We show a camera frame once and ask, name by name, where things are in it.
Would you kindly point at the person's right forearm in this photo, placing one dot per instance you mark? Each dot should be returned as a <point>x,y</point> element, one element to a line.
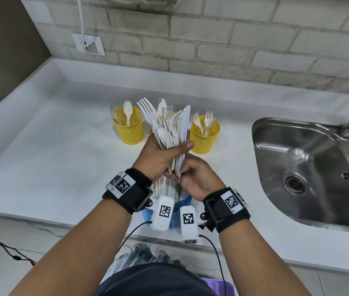
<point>260,265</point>

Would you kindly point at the black wristband with markers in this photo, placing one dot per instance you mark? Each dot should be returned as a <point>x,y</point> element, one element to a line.
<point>128,191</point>
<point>227,209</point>

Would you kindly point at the purple plastic stool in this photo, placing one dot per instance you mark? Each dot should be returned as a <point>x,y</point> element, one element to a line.
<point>217,288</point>

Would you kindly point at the stainless steel sink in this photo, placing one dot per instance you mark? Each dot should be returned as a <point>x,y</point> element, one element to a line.
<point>310,169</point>

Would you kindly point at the person's left forearm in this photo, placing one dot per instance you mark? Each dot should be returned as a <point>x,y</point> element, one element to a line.
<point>78,258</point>

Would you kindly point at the person's dark shorts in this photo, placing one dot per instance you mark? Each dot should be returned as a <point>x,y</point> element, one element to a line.
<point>156,282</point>

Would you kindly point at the blue plastic bag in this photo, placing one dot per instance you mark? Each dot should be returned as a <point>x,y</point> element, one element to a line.
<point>146,217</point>

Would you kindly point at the white wall socket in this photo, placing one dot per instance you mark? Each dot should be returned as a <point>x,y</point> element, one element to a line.
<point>78,43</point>

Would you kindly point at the grey shoe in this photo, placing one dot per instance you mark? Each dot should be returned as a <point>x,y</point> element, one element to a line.
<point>168,258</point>
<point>140,252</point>

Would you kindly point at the bundle of white plastic cutlery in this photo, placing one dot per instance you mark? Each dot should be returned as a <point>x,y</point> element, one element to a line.
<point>171,129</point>

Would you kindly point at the black right wristband with markers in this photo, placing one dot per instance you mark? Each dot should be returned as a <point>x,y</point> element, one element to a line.
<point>227,209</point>

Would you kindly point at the black left wristband with markers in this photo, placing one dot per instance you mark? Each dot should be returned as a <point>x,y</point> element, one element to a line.
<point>128,191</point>

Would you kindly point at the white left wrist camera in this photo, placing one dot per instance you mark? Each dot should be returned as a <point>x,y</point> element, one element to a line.
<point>162,215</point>

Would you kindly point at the person's left hand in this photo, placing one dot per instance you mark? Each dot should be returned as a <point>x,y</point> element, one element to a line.
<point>152,160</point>

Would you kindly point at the person's right hand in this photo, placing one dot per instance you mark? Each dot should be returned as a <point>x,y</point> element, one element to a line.
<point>199,178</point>

